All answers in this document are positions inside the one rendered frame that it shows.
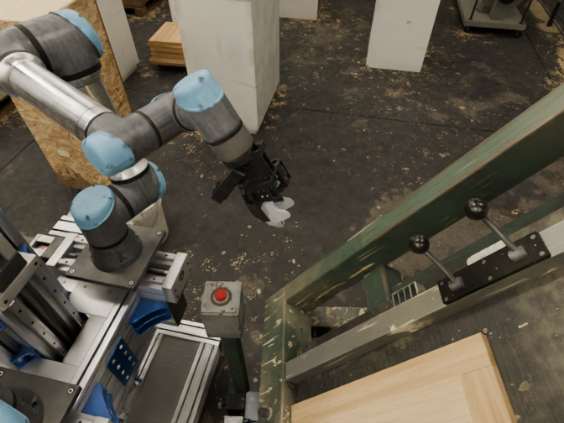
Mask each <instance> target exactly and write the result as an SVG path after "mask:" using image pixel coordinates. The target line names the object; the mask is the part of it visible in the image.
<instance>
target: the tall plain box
mask: <svg viewBox="0 0 564 423"><path fill-rule="evenodd" d="M173 1H174V5H175V13H176V17H177V23H178V27H179V31H180V39H181V43H182V48H183V52H184V57H185V65H186V69H187V74H188V75H189V74H191V73H194V72H195V71H198V70H207V71H210V72H211V74H212V75H213V77H214V78H215V80H216V81H217V83H218V84H220V85H221V87H222V89H223V90H224V93H225V95H226V96H227V98H228V100H229V101H230V103H231V104H232V106H233V107H234V109H235V111H236V112H237V114H238V116H239V117H240V118H241V120H242V121H243V123H244V125H245V127H246V128H247V130H248V131H249V132H250V133H252V134H257V132H258V130H259V127H260V125H261V123H262V121H263V119H264V115H265V113H266V112H267V109H268V107H269V104H270V102H271V100H272V98H273V95H274V93H275V90H276V88H277V86H278V84H279V0H173Z"/></svg>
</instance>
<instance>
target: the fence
mask: <svg viewBox="0 0 564 423"><path fill-rule="evenodd" d="M539 234H540V236H541V238H542V239H543V241H544V243H545V245H546V246H547V248H548V250H549V252H550V253H551V257H550V258H548V259H546V260H543V261H541V262H539V263H538V264H535V265H532V266H530V267H529V268H527V269H524V270H521V271H520V272H518V273H516V274H513V275H511V276H509V277H507V278H505V279H502V280H500V281H498V282H496V283H494V284H492V285H490V286H488V287H485V288H483V289H481V290H479V291H477V292H474V293H472V294H470V295H468V296H466V297H464V298H461V299H460V300H457V301H455V302H453V303H451V304H449V305H445V304H443V302H442V299H441V294H440V291H439V288H438V285H436V286H434V287H432V288H430V289H428V290H426V291H424V292H422V293H420V294H418V295H417V296H415V297H413V298H411V299H409V300H407V301H405V302H403V303H401V304H399V305H397V306H395V307H393V308H391V309H389V310H387V311H386V312H384V313H382V314H380V315H378V316H376V317H374V318H372V319H370V320H368V321H365V322H364V323H362V324H360V325H358V326H355V327H354V328H353V329H351V330H349V331H347V332H344V333H343V334H341V335H339V336H337V337H334V338H333V339H331V340H329V341H327V342H324V343H322V344H321V345H320V346H318V347H315V348H313V349H311V350H310V351H308V352H305V353H303V354H301V355H300V356H298V357H296V358H293V359H291V360H290V361H289V362H287V363H286V367H285V380H286V381H290V382H292V383H296V384H298V383H299V382H301V381H304V380H306V379H308V378H311V377H313V376H315V375H317V374H319V373H322V372H325V371H327V370H328V369H330V368H334V367H336V366H337V365H340V364H342V363H345V362H347V361H349V360H351V359H354V358H356V357H358V356H361V355H363V354H365V353H368V352H370V351H372V350H374V349H376V348H378V347H382V346H383V345H385V344H387V343H390V342H392V341H395V340H397V339H399V338H401V337H404V336H406V335H408V334H411V333H412V332H416V331H418V330H420V329H421V328H424V327H426V326H429V325H431V324H433V323H435V322H437V321H440V320H442V319H445V318H447V317H449V316H452V315H454V314H456V313H458V312H460V311H463V310H466V309H467V308H469V307H471V306H475V305H476V304H478V303H481V302H483V301H485V300H488V299H490V298H492V297H495V296H496V295H499V294H502V293H504V292H505V291H507V290H511V289H513V288H515V287H517V286H519V285H522V284H524V283H526V282H528V281H531V280H533V279H536V278H538V277H540V276H542V275H544V274H547V273H549V272H551V271H553V270H555V269H559V268H560V267H562V266H564V220H563V221H561V222H558V223H557V224H555V225H553V226H551V227H549V228H547V229H546V230H544V231H542V232H539Z"/></svg>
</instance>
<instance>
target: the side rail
mask: <svg viewBox="0 0 564 423"><path fill-rule="evenodd" d="M563 156H564V82H563V83H562V84H561V85H559V86H558V87H557V88H556V89H554V90H553V91H551V92H550V93H548V94H547V95H546V96H544V97H543V98H541V99H540V100H539V101H538V102H536V103H535V104H534V105H532V106H531V107H529V108H528V109H526V110H525V111H524V112H522V113H521V114H520V115H519V116H517V117H516V118H514V119H513V120H512V121H510V122H509V123H507V124H506V125H504V126H503V127H502V128H501V129H500V130H498V131H497V132H495V133H494V134H492V135H491V136H490V137H488V138H486V139H485V140H484V141H482V143H480V144H479V145H478V146H476V147H475V148H473V149H472V150H470V151H469V152H468V153H466V154H464V155H463V156H462V157H461V158H460V159H458V160H457V161H455V162H454V163H453V164H451V165H450V166H448V167H447V168H446V169H444V170H443V171H442V172H441V173H439V174H438V175H436V176H435V177H433V178H432V179H431V180H429V181H428V182H426V183H425V184H424V185H423V186H421V187H420V188H419V189H417V190H416V191H414V192H413V193H411V194H410V195H409V196H407V197H406V198H405V199H404V200H402V201H401V202H399V203H398V204H397V205H395V206H393V207H392V208H391V209H389V210H388V211H387V212H385V214H383V215H382V216H380V217H379V218H377V219H376V220H375V221H373V222H371V223H370V224H369V225H367V226H366V227H365V228H364V229H362V230H361V231H360V232H358V233H357V234H355V235H354V236H353V237H351V238H349V239H348V240H347V241H346V242H345V243H343V244H342V245H340V246H339V247H338V248H336V249H335V250H333V251H332V252H330V253H329V254H328V255H327V256H326V257H324V258H323V259H321V260H320V261H318V262H317V263H316V264H314V265H313V266H311V267H310V268H308V270H306V271H305V272H304V273H302V274H300V275H299V276H298V277H296V278H295V279H293V280H292V281H291V282H289V283H288V284H287V285H286V286H285V301H286V302H289V303H291V304H294V305H297V306H299V307H302V308H304V309H307V310H309V311H313V310H314V309H315V308H317V307H318V306H321V305H322V304H324V303H326V302H327V301H329V300H330V299H332V298H333V297H335V296H337V295H339V294H340V293H342V292H343V291H344V290H347V289H348V288H350V287H351V286H353V285H355V284H356V283H358V282H359V281H361V280H363V275H364V274H365V273H367V272H368V271H369V270H370V269H373V268H374V267H376V266H377V265H379V264H386V265H387V264H389V263H391V262H392V261H394V260H396V259H397V258H399V257H400V256H402V255H403V254H405V253H407V252H409V251H410V249H409V245H408V242H409V240H410V238H411V237H412V236H414V235H416V234H421V235H424V236H426V237H427V238H428V239H429V238H432V237H433V236H435V235H437V234H438V233H439V232H441V231H443V230H444V229H446V228H448V227H450V226H451V225H452V224H454V223H455V222H458V221H459V220H461V219H463V218H464V217H465V216H466V215H465V214H464V211H463V208H464V205H465V203H466V202H467V201H468V200H470V199H473V198H480V199H483V200H484V201H486V202H487V203H488V202H490V201H491V200H493V199H495V198H496V197H498V196H500V195H502V194H503V193H505V192H506V191H508V190H510V189H511V188H513V187H514V186H516V185H518V184H519V183H521V182H522V181H524V180H526V179H528V178H529V177H531V176H532V175H534V174H536V173H537V172H539V171H540V170H543V169H544V168H545V167H547V166H548V165H550V164H552V163H554V162H555V161H557V160H559V159H560V158H562V157H563Z"/></svg>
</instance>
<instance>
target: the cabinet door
mask: <svg viewBox="0 0 564 423"><path fill-rule="evenodd" d="M291 423H517V420H516V419H515V416H514V412H513V409H512V406H511V404H510V402H509V397H508V395H507V392H506V390H505V387H504V383H503V380H502V379H501V376H500V373H499V369H498V366H497V364H496V362H495V359H494V355H493V352H492V350H491V347H490V345H489V342H488V338H487V336H486V335H484V334H482V333H478V334H475V335H473V336H470V337H467V338H464V339H462V340H460V341H458V342H454V343H452V344H449V345H447V346H445V347H441V348H438V349H437V350H434V351H432V352H428V353H426V354H423V355H421V356H419V357H416V358H412V359H411V360H408V361H405V362H403V363H400V364H397V365H395V366H393V367H390V368H386V369H385V370H382V371H379V372H377V373H374V374H371V375H369V376H367V377H364V378H362V379H359V380H356V381H353V382H351V383H349V384H345V385H343V386H341V387H338V388H336V389H333V390H330V391H327V392H326V393H323V394H319V395H317V396H315V397H312V398H310V399H306V400H304V401H301V402H300V403H297V404H295V405H292V406H291Z"/></svg>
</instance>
